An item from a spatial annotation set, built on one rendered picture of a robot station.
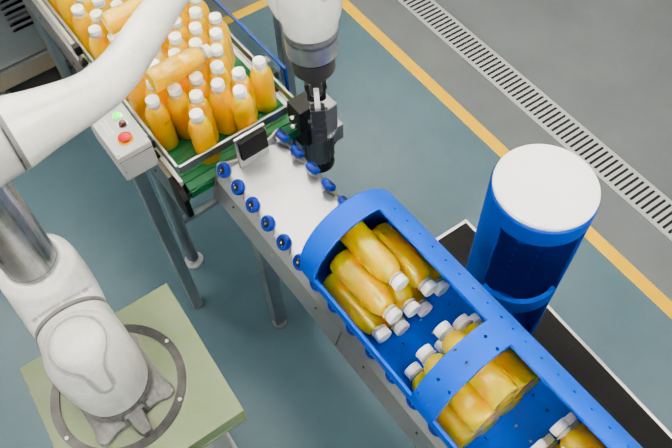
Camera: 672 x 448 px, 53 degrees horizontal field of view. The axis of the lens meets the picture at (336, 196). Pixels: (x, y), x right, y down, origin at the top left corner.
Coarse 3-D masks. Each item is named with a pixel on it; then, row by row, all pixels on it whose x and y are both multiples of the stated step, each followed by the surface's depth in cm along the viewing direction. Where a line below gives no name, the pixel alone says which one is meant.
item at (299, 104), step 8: (296, 96) 202; (304, 96) 202; (288, 104) 201; (296, 104) 200; (304, 104) 200; (288, 112) 205; (296, 112) 199; (304, 112) 199; (296, 120) 203; (304, 120) 201; (304, 128) 204
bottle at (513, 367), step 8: (472, 320) 147; (464, 328) 146; (472, 328) 144; (504, 352) 141; (512, 352) 142; (496, 360) 140; (504, 360) 140; (512, 360) 140; (504, 368) 139; (512, 368) 139; (520, 368) 139; (512, 376) 138; (520, 376) 138; (528, 376) 138; (520, 384) 137; (528, 384) 141; (520, 392) 141
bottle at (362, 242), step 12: (360, 228) 155; (348, 240) 154; (360, 240) 153; (372, 240) 152; (360, 252) 152; (372, 252) 151; (384, 252) 151; (372, 264) 150; (384, 264) 149; (396, 264) 150; (384, 276) 149; (396, 276) 149
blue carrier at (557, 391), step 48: (384, 192) 158; (336, 240) 149; (432, 240) 151; (480, 288) 144; (432, 336) 163; (480, 336) 133; (528, 336) 138; (432, 384) 134; (576, 384) 132; (528, 432) 149; (624, 432) 127
